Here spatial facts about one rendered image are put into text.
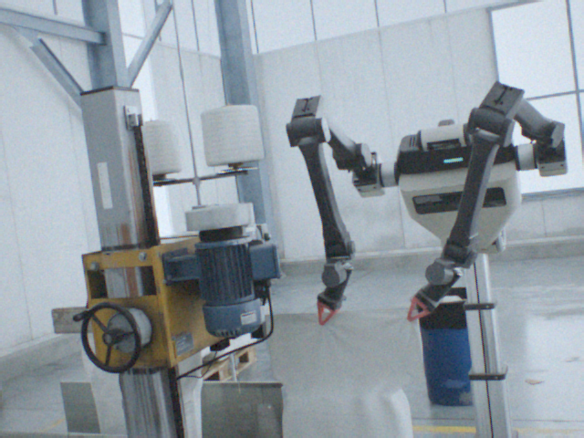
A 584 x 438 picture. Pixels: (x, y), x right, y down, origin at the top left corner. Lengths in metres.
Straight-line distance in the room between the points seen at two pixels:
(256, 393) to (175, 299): 0.87
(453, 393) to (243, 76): 7.56
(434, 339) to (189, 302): 2.53
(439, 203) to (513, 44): 7.80
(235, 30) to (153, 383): 9.47
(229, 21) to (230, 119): 9.28
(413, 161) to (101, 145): 1.02
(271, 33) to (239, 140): 9.23
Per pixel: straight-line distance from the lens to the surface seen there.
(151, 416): 1.87
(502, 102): 1.75
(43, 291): 7.20
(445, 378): 4.25
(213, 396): 2.68
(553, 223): 9.92
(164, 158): 1.98
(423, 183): 2.26
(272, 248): 1.73
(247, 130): 1.85
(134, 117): 1.80
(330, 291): 2.01
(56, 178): 7.47
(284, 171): 10.78
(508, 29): 10.03
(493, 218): 2.32
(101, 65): 8.24
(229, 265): 1.72
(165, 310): 1.76
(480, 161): 1.76
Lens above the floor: 1.45
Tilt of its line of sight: 3 degrees down
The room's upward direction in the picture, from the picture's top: 7 degrees counter-clockwise
